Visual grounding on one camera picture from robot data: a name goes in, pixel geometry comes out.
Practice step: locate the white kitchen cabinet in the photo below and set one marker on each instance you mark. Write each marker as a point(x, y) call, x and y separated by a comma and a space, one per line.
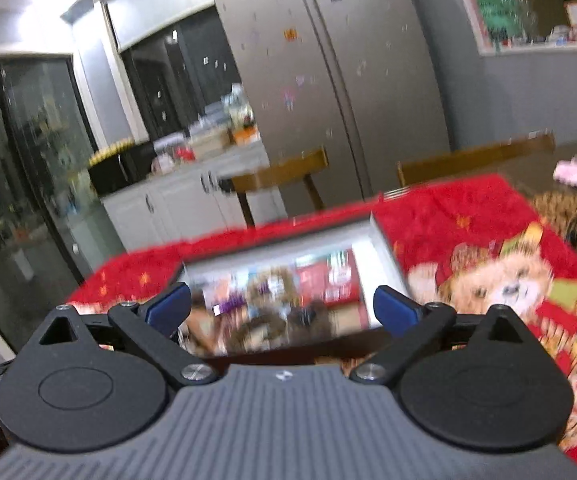
point(168, 205)

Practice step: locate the dark glass window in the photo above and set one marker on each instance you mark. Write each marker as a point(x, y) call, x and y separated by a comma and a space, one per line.
point(183, 70)

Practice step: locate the white-lined box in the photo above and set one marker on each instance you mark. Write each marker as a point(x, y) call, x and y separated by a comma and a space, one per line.
point(368, 255)

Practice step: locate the glass sliding door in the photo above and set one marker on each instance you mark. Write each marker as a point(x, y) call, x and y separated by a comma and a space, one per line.
point(23, 185)

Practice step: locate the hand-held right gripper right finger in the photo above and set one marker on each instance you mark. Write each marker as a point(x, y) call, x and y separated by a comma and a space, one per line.
point(393, 310)

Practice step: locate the wooden chair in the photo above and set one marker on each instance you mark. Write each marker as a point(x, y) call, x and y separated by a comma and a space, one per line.
point(468, 157)
point(283, 167)

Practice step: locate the clear plastic bag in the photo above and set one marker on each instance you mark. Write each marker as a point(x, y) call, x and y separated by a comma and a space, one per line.
point(238, 107)

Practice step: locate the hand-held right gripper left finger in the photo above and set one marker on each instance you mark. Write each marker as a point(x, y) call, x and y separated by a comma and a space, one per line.
point(168, 307)

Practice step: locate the red bear printed blanket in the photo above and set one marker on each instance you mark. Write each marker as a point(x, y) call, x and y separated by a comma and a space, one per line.
point(443, 225)

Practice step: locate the row of yellow items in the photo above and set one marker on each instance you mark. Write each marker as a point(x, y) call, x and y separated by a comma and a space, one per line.
point(111, 152)

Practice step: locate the black microwave oven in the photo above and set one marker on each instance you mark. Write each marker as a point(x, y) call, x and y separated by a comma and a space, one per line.
point(118, 172)

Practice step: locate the brown fuzzy item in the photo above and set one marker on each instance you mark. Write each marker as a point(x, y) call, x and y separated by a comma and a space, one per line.
point(568, 217)

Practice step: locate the silver double-door refrigerator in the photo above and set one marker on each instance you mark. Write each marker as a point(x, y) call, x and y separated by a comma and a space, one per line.
point(318, 85)

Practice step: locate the red packet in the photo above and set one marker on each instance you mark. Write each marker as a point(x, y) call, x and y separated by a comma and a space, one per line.
point(328, 275)

